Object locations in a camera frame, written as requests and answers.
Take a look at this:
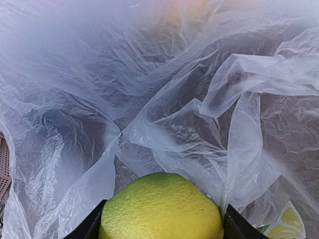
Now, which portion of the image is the white perforated plastic basket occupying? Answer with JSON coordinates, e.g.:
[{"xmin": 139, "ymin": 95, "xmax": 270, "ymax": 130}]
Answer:
[{"xmin": 0, "ymin": 132, "xmax": 11, "ymax": 201}]

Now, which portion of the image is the clear printed plastic bag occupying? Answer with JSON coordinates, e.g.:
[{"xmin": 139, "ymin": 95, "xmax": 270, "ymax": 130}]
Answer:
[{"xmin": 0, "ymin": 0, "xmax": 319, "ymax": 239}]

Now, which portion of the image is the yellow-green fruit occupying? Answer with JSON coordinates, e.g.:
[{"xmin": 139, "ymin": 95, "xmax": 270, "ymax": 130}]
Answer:
[{"xmin": 98, "ymin": 172, "xmax": 224, "ymax": 239}]

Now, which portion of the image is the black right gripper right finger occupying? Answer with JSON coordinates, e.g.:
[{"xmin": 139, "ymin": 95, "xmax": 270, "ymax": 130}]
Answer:
[{"xmin": 224, "ymin": 204, "xmax": 268, "ymax": 239}]

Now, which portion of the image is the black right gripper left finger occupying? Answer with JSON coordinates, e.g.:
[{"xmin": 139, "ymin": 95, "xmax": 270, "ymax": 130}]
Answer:
[{"xmin": 68, "ymin": 199, "xmax": 107, "ymax": 239}]

